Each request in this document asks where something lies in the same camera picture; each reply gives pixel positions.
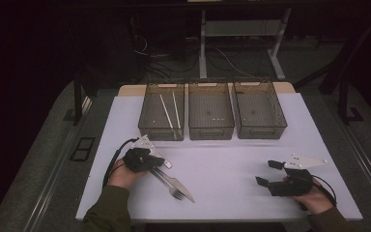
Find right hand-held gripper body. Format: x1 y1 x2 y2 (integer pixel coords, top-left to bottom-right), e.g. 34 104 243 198
269 153 329 198

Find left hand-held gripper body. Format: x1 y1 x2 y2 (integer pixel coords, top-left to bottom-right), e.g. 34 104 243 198
122 134 162 174

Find dark translucent plastic bin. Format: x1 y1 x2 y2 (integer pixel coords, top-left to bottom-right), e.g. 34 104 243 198
232 78 288 140
137 81 186 142
187 80 236 141

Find silver fork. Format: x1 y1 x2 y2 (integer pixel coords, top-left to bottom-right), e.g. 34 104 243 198
149 168 186 202

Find white chopstick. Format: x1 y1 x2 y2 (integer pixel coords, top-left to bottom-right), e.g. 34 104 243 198
158 94 178 140
171 92 183 130

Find person's left hand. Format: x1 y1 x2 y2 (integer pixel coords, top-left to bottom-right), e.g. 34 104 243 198
108 157 149 191

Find person's right hand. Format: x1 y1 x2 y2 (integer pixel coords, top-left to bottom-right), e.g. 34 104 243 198
283 176 335 216

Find black metal stand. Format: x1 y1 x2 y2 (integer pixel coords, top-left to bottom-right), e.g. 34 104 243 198
337 78 365 126

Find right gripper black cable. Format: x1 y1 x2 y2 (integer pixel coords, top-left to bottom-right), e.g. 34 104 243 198
312 174 338 208

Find black floor socket frame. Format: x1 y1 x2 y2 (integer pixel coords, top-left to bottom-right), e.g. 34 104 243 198
70 136 97 162

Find metal floor rail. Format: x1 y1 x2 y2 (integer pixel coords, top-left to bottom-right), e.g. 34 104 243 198
329 105 371 207
22 96 93 232

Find grey floor cable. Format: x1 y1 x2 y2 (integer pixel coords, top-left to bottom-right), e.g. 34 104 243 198
132 33 172 59

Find white floor cable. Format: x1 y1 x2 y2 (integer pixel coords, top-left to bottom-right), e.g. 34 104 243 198
214 47 257 79

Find white metal desk frame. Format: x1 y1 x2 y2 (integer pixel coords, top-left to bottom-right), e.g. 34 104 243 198
198 8 293 81

